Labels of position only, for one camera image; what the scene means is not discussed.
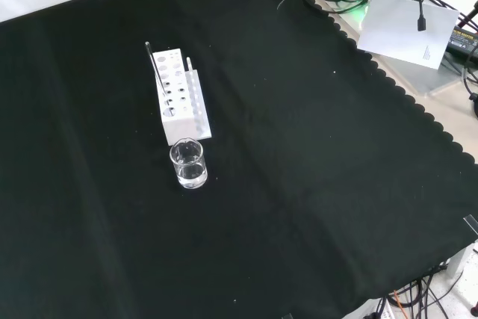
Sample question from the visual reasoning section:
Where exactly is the white test tube rack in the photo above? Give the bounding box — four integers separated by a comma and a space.
152, 48, 213, 146

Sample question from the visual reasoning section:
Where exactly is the small glass beaker with water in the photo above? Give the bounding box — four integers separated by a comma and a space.
169, 138, 208, 190

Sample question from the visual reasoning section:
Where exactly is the black cloth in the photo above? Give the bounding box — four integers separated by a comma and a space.
0, 0, 478, 319

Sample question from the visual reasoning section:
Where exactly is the pale board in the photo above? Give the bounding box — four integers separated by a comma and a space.
357, 0, 460, 70

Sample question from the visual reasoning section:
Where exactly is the white power strip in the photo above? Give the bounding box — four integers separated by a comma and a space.
367, 295, 397, 319

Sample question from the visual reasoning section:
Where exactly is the black power adapter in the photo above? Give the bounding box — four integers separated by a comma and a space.
446, 24, 478, 60

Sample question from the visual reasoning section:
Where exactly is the clear tape strip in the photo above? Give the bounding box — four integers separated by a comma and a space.
462, 214, 478, 238

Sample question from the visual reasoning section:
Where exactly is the black tripod leg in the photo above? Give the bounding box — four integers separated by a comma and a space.
456, 0, 478, 33

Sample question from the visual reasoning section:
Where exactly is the grey metal base plate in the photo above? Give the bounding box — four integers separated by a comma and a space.
310, 0, 478, 98

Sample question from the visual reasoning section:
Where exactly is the orange cable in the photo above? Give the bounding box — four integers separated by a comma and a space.
393, 289, 409, 319

